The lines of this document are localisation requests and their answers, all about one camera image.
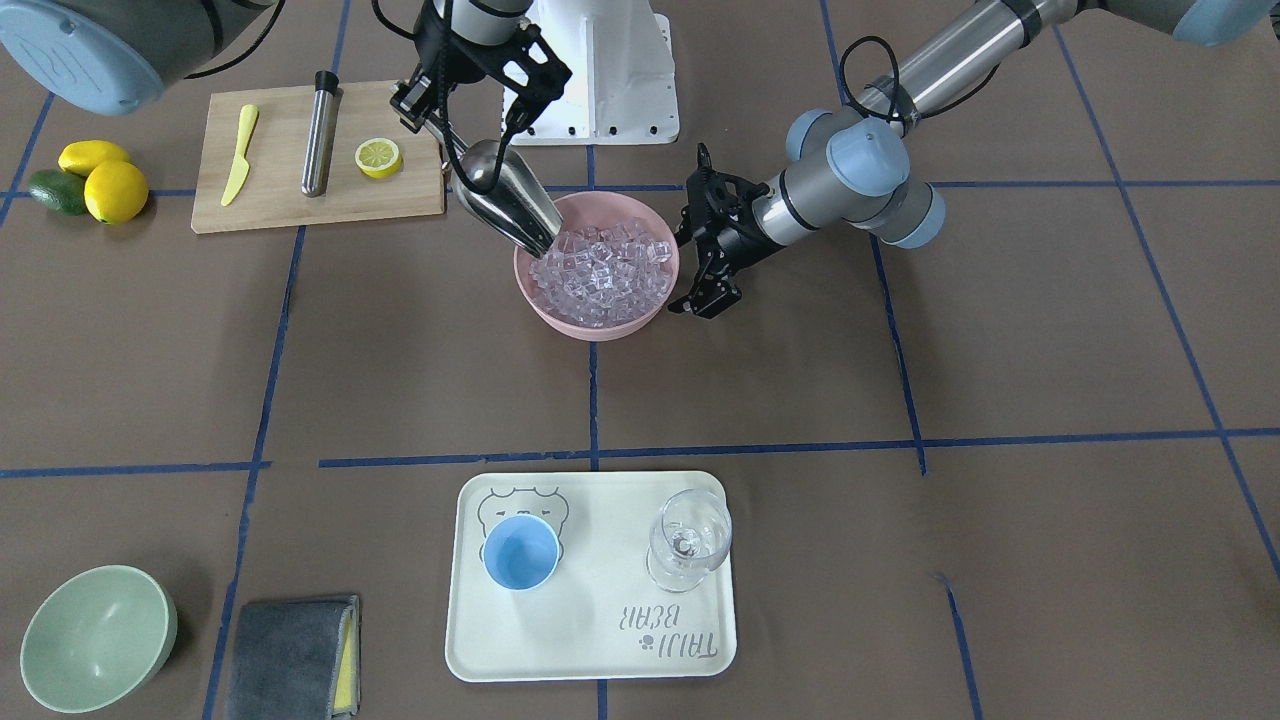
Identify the pink bowl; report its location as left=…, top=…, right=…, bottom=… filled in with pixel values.
left=515, top=191, right=680, bottom=342

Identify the yellow lemon round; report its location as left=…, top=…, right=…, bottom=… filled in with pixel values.
left=84, top=160, right=150, bottom=225

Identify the steel ice scoop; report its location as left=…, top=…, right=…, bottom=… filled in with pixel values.
left=428, top=113, right=563, bottom=258

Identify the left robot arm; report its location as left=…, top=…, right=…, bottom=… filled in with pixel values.
left=668, top=1, right=1271, bottom=319

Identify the yellow plastic knife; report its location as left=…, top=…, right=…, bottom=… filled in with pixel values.
left=220, top=104, right=260, bottom=208

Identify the steel muddler black tip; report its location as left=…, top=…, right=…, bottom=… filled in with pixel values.
left=300, top=70, right=340, bottom=199

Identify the lemon half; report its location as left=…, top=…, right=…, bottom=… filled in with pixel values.
left=353, top=137, right=403, bottom=179

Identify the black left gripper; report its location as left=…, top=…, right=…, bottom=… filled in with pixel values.
left=668, top=143, right=785, bottom=320

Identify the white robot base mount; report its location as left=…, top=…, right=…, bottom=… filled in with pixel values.
left=513, top=1, right=681, bottom=146

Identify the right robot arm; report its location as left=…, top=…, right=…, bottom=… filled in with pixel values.
left=1, top=1, right=572, bottom=164

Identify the wooden cutting board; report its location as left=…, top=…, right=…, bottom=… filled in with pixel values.
left=191, top=81, right=447, bottom=234

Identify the clear wine glass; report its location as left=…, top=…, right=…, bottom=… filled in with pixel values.
left=646, top=488, right=733, bottom=593

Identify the cream bear tray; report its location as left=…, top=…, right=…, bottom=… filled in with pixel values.
left=444, top=470, right=739, bottom=683

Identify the clear ice cubes pile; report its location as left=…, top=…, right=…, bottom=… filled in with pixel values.
left=525, top=218, right=677, bottom=331

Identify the grey yellow cloth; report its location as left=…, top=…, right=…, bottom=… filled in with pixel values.
left=224, top=594, right=362, bottom=719

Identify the green bowl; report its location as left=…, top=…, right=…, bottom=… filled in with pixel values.
left=20, top=565, right=178, bottom=714

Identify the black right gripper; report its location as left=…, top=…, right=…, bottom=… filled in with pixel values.
left=390, top=1, right=572, bottom=159

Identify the yellow lemon oval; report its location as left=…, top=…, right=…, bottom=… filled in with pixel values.
left=58, top=140, right=132, bottom=179

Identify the blue plastic cup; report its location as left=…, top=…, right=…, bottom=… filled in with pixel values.
left=480, top=514, right=561, bottom=592

